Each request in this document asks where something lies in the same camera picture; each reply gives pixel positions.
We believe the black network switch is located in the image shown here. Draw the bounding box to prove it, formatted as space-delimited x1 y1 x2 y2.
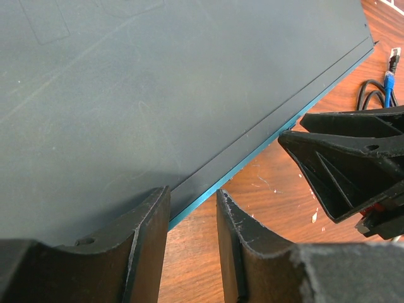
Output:
1 1 374 246

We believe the black cable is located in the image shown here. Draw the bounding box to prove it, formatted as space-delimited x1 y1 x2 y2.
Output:
356 47 402 111

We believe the blue ethernet cable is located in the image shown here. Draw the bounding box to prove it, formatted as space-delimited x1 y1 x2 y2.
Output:
382 71 397 108

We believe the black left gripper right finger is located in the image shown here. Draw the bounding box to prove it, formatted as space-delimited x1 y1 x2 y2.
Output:
217 189 403 302

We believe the white wire dish rack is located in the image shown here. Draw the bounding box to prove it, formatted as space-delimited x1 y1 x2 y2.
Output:
380 0 404 15

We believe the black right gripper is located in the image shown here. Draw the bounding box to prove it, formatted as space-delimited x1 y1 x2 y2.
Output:
278 131 403 240

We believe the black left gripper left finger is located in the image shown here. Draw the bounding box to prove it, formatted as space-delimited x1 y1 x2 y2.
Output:
1 186 170 302

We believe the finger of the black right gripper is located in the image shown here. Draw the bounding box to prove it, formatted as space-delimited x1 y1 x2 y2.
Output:
300 105 403 138

